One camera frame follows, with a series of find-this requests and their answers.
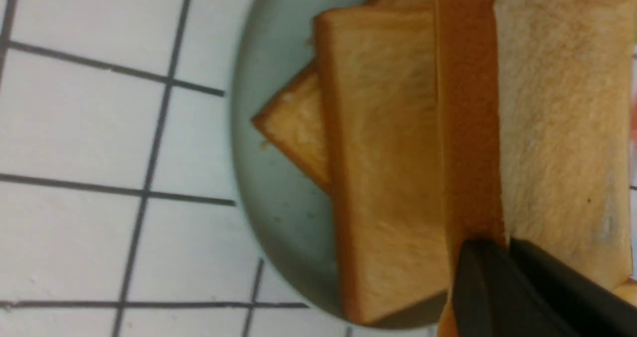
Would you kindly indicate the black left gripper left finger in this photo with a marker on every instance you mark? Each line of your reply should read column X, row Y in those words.
column 492, row 298

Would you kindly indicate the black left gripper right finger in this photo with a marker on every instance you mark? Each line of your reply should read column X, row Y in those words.
column 588, row 308

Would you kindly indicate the pale green plate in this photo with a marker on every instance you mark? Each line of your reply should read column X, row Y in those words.
column 290, row 216

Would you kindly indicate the checkered white tablecloth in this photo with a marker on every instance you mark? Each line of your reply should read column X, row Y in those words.
column 117, row 214

